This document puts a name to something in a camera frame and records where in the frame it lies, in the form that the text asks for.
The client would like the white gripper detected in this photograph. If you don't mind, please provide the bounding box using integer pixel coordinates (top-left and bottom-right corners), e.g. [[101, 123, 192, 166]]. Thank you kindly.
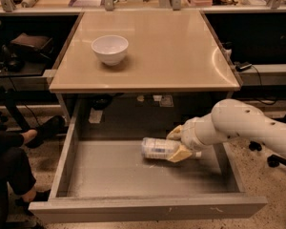
[[166, 117, 206, 163]]

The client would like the blue label plastic bottle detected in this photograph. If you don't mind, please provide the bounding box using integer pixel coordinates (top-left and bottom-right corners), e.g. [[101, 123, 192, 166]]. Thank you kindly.
[[140, 136, 203, 161]]

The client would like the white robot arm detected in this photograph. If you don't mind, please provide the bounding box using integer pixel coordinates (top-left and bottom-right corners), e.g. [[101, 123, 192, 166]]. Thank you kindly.
[[167, 99, 286, 158]]

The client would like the open grey metal drawer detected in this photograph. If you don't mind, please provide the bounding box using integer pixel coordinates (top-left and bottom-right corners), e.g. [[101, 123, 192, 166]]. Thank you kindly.
[[30, 98, 267, 223]]

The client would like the black chair base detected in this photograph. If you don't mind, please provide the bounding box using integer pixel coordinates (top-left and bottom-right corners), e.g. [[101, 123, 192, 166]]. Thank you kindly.
[[267, 155, 286, 168]]

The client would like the white ceramic bowl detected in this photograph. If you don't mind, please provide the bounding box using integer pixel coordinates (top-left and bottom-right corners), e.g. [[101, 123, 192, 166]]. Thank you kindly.
[[92, 35, 129, 66]]

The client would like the black shoe upper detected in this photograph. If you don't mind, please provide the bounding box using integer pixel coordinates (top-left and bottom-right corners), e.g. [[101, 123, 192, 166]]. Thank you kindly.
[[26, 115, 65, 149]]

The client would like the black shoe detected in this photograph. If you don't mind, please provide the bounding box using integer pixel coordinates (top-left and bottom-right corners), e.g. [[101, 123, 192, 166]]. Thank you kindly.
[[15, 190, 51, 207], [26, 115, 65, 149]]

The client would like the black shoe lower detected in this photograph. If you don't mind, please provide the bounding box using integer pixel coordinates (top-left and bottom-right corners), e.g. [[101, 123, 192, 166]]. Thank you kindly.
[[15, 190, 51, 207]]

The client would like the dark bag on shelf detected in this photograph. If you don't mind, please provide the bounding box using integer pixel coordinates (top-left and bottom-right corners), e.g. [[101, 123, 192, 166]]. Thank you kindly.
[[10, 33, 53, 60]]

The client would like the person's leg in black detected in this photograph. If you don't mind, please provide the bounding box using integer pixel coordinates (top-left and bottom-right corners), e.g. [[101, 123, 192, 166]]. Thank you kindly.
[[0, 130, 36, 229]]

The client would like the small black device with cable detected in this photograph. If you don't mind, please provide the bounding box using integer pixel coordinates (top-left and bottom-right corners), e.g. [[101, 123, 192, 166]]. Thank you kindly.
[[235, 62, 252, 72]]

